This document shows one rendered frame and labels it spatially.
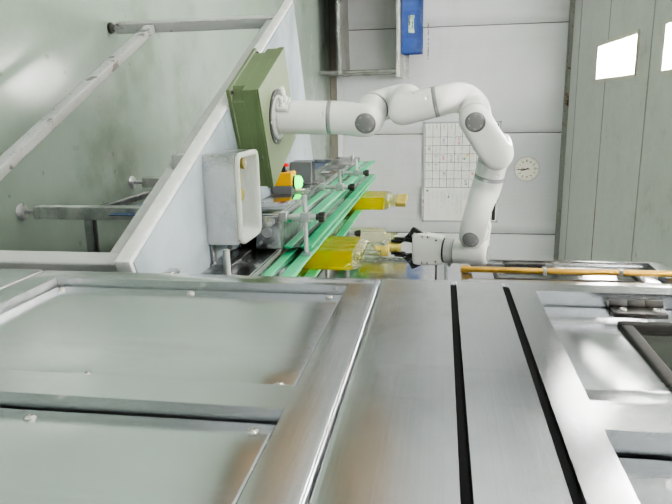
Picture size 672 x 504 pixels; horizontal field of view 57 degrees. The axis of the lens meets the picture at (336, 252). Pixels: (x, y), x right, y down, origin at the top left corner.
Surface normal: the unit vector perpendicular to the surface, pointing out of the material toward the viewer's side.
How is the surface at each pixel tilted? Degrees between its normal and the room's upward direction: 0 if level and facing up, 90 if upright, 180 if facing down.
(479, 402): 90
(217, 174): 90
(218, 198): 90
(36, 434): 90
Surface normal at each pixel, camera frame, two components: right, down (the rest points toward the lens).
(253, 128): -0.14, 0.62
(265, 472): -0.02, -0.97
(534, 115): -0.16, 0.23
